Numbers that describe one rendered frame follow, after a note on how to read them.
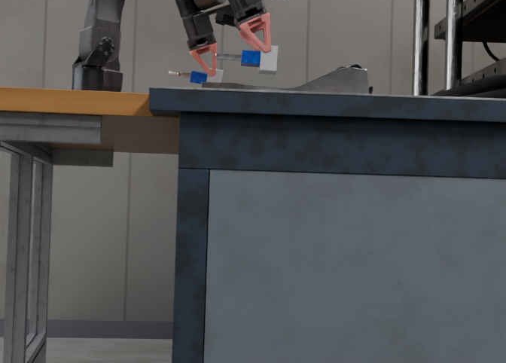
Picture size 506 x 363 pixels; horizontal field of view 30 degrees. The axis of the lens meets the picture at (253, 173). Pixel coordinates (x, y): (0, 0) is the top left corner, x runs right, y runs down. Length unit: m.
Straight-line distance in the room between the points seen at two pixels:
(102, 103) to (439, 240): 0.60
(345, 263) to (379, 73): 3.02
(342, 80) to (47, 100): 0.80
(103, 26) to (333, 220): 0.64
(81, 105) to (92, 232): 2.75
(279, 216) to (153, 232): 2.82
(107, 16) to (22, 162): 0.45
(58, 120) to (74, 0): 2.82
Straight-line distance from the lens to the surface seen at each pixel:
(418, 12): 3.55
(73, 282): 4.33
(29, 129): 1.62
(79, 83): 1.87
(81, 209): 4.32
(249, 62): 2.02
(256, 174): 1.52
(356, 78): 2.16
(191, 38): 2.30
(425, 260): 1.56
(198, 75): 2.30
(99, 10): 1.90
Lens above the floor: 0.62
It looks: 2 degrees up
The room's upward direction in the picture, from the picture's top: 2 degrees clockwise
